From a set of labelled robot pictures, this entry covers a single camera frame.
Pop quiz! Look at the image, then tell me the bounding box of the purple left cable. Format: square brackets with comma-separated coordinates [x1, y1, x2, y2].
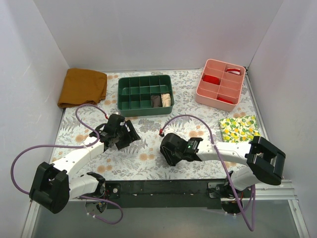
[11, 104, 124, 225]

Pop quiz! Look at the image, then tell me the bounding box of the lemon print folded cloth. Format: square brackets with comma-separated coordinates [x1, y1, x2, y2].
[218, 116, 261, 143]

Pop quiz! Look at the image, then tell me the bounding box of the beige rolled underwear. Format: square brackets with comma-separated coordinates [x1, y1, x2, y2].
[161, 93, 172, 107]

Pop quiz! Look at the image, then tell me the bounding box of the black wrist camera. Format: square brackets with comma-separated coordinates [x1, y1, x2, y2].
[103, 114, 125, 134]
[159, 129, 187, 157]

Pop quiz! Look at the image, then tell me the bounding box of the purple cable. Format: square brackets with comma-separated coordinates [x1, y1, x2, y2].
[11, 104, 124, 225]
[158, 115, 256, 232]

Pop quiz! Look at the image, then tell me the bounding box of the red cloth front compartment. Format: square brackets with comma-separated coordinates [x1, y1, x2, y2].
[217, 97, 234, 104]

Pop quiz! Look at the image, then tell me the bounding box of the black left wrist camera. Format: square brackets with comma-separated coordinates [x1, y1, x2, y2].
[103, 114, 125, 134]

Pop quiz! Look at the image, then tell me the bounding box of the floral patterned table mat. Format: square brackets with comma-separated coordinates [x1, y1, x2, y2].
[51, 69, 258, 180]

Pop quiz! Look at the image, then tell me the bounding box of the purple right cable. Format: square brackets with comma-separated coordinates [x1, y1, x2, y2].
[158, 115, 256, 232]

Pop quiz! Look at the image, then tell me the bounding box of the grey rolled underwear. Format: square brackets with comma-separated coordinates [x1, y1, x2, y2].
[151, 95, 162, 108]

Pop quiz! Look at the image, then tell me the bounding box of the green divided organizer box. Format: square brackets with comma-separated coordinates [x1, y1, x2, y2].
[117, 75, 174, 117]

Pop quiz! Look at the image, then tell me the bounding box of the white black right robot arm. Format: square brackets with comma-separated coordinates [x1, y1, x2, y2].
[160, 133, 286, 197]

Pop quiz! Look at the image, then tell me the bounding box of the brown folded cloth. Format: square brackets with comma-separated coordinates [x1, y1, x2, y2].
[57, 68, 107, 108]

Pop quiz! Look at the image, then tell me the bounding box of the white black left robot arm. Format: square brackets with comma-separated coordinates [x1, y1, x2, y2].
[29, 119, 140, 214]

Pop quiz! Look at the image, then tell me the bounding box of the red white rolled cloth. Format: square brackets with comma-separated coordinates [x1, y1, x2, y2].
[225, 67, 241, 75]

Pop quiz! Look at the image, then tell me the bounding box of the pink divided organizer box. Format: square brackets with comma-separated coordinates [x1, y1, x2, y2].
[195, 59, 246, 112]

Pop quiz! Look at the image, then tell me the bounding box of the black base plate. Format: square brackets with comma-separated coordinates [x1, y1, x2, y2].
[102, 178, 240, 214]

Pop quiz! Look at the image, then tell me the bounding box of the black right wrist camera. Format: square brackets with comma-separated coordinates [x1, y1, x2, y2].
[159, 129, 187, 157]

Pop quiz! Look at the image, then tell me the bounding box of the aluminium frame rail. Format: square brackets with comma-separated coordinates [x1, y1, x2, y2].
[22, 179, 309, 238]

